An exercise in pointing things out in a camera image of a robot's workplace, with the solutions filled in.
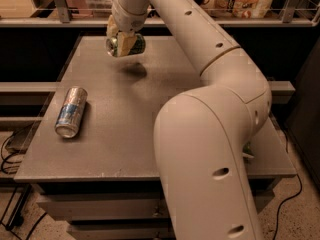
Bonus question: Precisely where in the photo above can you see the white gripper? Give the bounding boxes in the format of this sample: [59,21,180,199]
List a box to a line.
[106,0,149,57]

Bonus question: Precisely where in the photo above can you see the green soda can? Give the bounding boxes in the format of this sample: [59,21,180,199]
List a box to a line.
[106,34,146,57]

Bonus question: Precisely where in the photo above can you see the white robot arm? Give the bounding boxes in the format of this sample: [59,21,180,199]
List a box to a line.
[112,0,272,240]

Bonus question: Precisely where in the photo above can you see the silver blue energy drink can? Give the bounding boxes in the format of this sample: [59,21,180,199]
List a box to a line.
[55,86,88,138]

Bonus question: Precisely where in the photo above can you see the printed snack bag on shelf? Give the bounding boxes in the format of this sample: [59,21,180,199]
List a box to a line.
[209,0,273,19]

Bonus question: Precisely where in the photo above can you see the green jalapeno chip bag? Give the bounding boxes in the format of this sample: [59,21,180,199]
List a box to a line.
[242,142,254,159]

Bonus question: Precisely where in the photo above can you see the grey metal shelf rail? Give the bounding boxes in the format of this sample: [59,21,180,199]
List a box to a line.
[0,0,320,28]

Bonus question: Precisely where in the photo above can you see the black cables on left floor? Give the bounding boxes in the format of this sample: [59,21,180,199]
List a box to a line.
[0,122,49,240]

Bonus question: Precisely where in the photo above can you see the black cable on right floor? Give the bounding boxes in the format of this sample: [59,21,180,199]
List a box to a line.
[272,130,304,240]

